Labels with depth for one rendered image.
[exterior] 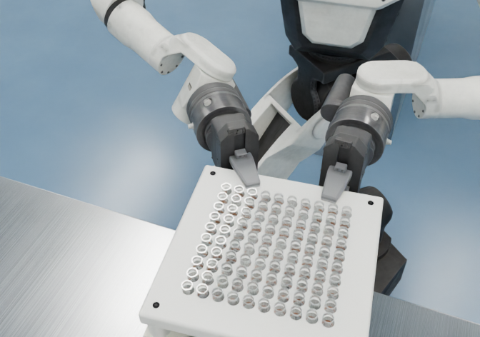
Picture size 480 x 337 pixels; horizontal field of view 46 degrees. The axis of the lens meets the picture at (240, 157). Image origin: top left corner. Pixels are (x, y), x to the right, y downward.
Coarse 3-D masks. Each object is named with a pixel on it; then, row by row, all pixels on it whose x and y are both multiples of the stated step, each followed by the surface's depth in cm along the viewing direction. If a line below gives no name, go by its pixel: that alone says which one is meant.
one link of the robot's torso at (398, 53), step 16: (384, 48) 122; (400, 48) 132; (304, 64) 120; (320, 64) 117; (336, 64) 117; (352, 64) 118; (304, 80) 122; (320, 80) 117; (304, 96) 125; (304, 112) 127
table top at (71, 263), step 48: (0, 192) 100; (48, 192) 100; (0, 240) 92; (48, 240) 92; (96, 240) 92; (144, 240) 92; (0, 288) 85; (48, 288) 85; (96, 288) 85; (144, 288) 85; (0, 336) 80; (48, 336) 80; (96, 336) 80; (384, 336) 80; (432, 336) 80
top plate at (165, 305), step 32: (288, 192) 74; (320, 192) 74; (352, 192) 74; (192, 224) 70; (352, 224) 70; (192, 256) 67; (224, 256) 67; (256, 256) 67; (352, 256) 67; (160, 288) 63; (224, 288) 63; (352, 288) 63; (160, 320) 61; (192, 320) 60; (224, 320) 60; (256, 320) 60; (288, 320) 60; (320, 320) 60; (352, 320) 60
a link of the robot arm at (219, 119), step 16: (208, 96) 85; (224, 96) 85; (192, 112) 86; (208, 112) 83; (224, 112) 83; (240, 112) 84; (192, 128) 86; (208, 128) 84; (224, 128) 77; (240, 128) 76; (208, 144) 84; (224, 144) 77; (240, 144) 78; (256, 144) 79; (224, 160) 79; (256, 160) 80
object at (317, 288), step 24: (288, 216) 70; (312, 216) 70; (216, 240) 68; (240, 240) 68; (264, 240) 69; (312, 240) 67; (216, 264) 65; (240, 264) 66; (264, 264) 65; (288, 264) 65; (312, 264) 66; (240, 288) 63; (264, 288) 63; (288, 288) 63; (312, 288) 62
